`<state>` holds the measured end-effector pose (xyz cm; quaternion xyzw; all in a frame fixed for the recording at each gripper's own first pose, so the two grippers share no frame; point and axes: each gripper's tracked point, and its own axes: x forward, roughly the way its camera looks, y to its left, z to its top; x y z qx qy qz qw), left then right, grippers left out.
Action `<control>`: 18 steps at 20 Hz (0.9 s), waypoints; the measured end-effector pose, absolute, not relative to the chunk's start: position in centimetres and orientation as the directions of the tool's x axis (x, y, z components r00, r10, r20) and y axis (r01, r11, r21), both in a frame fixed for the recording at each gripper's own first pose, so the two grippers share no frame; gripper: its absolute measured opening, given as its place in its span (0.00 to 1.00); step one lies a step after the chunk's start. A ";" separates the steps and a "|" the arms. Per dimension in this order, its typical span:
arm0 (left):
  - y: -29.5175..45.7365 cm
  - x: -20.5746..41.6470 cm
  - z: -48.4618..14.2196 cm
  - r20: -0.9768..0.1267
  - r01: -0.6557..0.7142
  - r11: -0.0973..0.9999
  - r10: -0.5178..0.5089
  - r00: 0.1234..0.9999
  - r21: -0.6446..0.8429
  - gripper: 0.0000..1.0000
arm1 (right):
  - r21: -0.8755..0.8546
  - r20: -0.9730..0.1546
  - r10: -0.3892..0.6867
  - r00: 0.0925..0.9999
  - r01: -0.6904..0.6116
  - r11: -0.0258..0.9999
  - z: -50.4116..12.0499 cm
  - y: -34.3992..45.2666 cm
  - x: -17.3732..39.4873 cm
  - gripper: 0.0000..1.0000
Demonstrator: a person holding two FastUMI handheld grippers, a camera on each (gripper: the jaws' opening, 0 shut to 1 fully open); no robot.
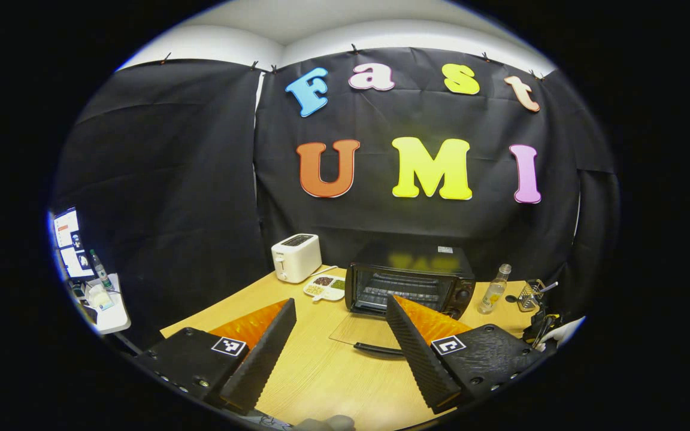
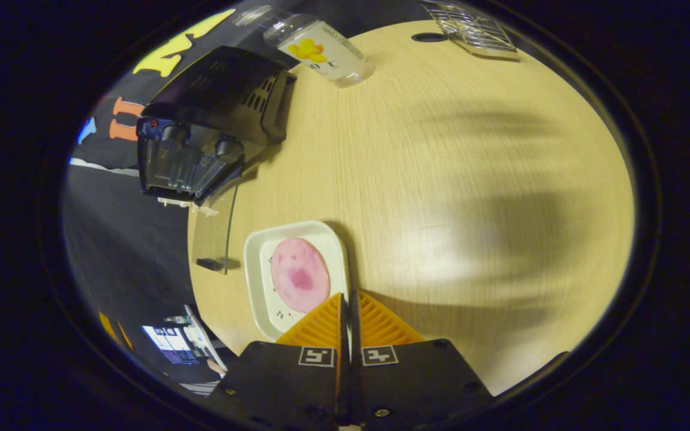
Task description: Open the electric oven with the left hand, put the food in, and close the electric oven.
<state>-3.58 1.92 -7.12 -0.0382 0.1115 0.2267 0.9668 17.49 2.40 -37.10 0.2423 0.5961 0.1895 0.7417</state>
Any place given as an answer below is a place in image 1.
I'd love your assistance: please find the green plastic bottle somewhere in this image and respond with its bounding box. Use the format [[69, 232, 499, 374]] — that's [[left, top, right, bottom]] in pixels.
[[89, 249, 113, 291]]

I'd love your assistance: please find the metal wire utensil holder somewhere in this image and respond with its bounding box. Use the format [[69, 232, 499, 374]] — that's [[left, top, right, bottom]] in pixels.
[[517, 279, 546, 312]]

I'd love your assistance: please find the white side table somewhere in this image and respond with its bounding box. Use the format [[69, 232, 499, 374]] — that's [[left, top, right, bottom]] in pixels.
[[69, 272, 132, 335]]

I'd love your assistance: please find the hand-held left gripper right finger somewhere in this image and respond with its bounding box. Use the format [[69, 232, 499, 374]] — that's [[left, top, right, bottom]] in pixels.
[[385, 293, 552, 415]]

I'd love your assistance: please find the white toaster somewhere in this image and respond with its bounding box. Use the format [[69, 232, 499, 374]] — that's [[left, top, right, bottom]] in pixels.
[[271, 233, 323, 284]]

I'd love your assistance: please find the white tissue pack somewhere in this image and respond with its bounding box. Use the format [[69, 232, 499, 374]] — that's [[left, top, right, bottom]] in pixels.
[[87, 283, 115, 311]]

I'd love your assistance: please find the clear glass bottle yellow label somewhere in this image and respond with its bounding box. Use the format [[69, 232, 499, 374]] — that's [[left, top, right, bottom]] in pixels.
[[477, 263, 512, 315]]

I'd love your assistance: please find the white divided dish with grains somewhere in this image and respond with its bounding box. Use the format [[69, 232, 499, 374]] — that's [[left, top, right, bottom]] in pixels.
[[303, 274, 347, 302]]

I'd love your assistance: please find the computer monitor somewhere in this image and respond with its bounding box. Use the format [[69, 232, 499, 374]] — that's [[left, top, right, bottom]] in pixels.
[[52, 207, 95, 281]]

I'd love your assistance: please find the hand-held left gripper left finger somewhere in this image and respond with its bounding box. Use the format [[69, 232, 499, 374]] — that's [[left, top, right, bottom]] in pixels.
[[134, 298, 298, 415]]

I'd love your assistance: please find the black backdrop cloth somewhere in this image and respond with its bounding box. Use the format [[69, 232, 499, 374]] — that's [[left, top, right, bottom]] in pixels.
[[52, 47, 621, 351]]

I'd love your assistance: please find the black electric oven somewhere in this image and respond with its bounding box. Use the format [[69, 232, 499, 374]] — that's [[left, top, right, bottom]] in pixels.
[[329, 241, 477, 358]]

